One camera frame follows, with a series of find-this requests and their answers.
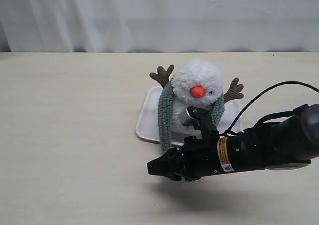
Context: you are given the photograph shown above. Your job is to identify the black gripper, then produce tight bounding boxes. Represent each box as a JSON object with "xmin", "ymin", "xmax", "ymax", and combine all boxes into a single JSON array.
[{"xmin": 147, "ymin": 137, "xmax": 224, "ymax": 182}]

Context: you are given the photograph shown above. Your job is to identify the white plastic tray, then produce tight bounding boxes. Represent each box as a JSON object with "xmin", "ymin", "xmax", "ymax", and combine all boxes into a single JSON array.
[{"xmin": 136, "ymin": 86, "xmax": 242, "ymax": 144}]

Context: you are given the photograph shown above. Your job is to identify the white plush snowman toy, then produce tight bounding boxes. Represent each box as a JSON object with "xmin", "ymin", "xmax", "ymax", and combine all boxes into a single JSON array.
[{"xmin": 149, "ymin": 58, "xmax": 245, "ymax": 136}]

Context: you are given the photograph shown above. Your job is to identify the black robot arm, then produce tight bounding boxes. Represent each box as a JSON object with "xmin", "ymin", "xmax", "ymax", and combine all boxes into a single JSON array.
[{"xmin": 147, "ymin": 104, "xmax": 319, "ymax": 181}]

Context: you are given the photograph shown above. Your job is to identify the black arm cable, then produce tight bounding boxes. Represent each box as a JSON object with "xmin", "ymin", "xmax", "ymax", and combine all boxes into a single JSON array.
[{"xmin": 219, "ymin": 81, "xmax": 319, "ymax": 137}]

